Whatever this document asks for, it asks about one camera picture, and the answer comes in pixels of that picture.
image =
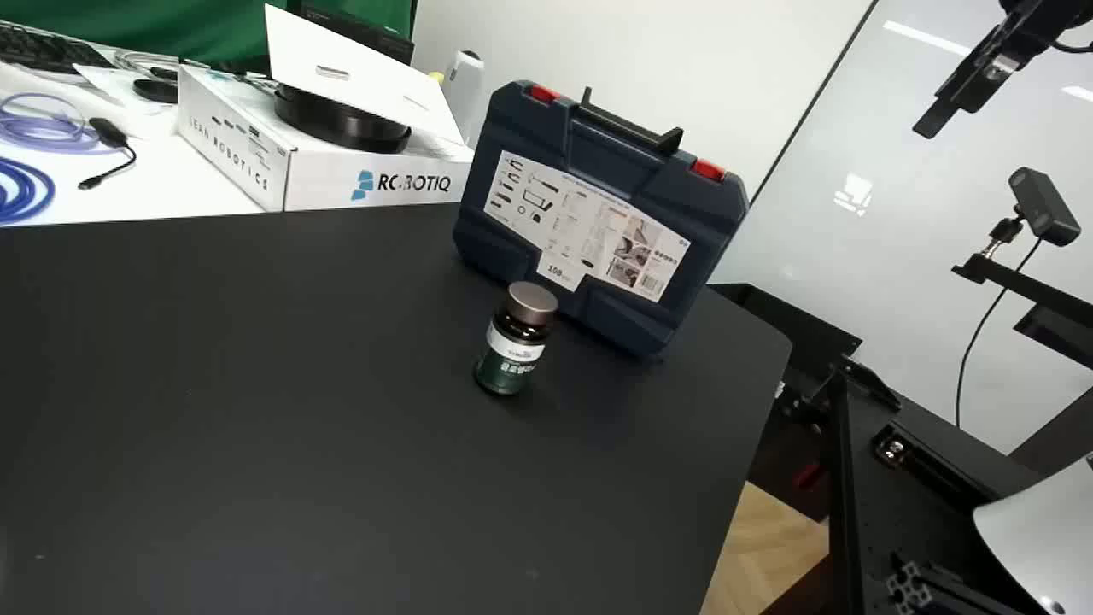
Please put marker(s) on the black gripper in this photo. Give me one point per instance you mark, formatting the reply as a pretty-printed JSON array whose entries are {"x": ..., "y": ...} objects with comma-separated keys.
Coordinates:
[{"x": 1042, "y": 22}]

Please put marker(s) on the green bottle with brown cap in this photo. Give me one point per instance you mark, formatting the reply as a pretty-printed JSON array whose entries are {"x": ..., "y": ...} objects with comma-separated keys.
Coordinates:
[{"x": 515, "y": 343}]

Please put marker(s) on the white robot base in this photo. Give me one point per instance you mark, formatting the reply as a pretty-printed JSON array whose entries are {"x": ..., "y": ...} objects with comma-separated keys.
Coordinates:
[{"x": 1042, "y": 534}]

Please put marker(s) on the white plastic cylinder bottle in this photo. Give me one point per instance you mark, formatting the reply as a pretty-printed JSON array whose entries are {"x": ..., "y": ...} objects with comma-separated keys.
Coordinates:
[{"x": 466, "y": 98}]

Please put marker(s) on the dark blue tool case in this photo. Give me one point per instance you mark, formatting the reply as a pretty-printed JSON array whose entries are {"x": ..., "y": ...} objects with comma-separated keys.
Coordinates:
[{"x": 603, "y": 181}]

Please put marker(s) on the white cardboard lid sheet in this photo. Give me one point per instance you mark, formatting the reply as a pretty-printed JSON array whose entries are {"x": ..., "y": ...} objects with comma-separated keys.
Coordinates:
[{"x": 341, "y": 69}]

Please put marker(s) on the black round disc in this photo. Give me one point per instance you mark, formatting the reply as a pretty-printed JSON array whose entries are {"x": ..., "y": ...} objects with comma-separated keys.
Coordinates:
[{"x": 341, "y": 123}]

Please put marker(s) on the white Robotiq cardboard box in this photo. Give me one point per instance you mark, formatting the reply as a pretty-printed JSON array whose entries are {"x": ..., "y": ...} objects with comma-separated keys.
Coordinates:
[{"x": 239, "y": 156}]

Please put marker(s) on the green cloth backdrop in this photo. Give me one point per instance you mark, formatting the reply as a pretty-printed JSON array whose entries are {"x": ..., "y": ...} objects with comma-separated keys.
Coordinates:
[{"x": 173, "y": 22}]

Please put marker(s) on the black computer mouse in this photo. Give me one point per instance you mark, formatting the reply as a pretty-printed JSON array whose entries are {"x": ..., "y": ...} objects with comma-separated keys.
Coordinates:
[{"x": 155, "y": 86}]

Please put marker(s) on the black keyboard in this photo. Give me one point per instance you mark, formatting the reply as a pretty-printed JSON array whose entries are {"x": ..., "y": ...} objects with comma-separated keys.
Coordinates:
[{"x": 44, "y": 49}]

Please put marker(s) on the black camera on stand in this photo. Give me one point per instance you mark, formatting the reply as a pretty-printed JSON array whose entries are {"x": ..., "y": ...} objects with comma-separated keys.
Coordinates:
[{"x": 1042, "y": 205}]

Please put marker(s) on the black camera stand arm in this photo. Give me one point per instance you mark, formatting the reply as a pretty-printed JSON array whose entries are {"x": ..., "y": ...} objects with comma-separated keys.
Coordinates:
[{"x": 1025, "y": 291}]

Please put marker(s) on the black metal frame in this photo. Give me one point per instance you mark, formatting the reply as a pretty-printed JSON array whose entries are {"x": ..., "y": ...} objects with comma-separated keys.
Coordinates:
[{"x": 898, "y": 479}]

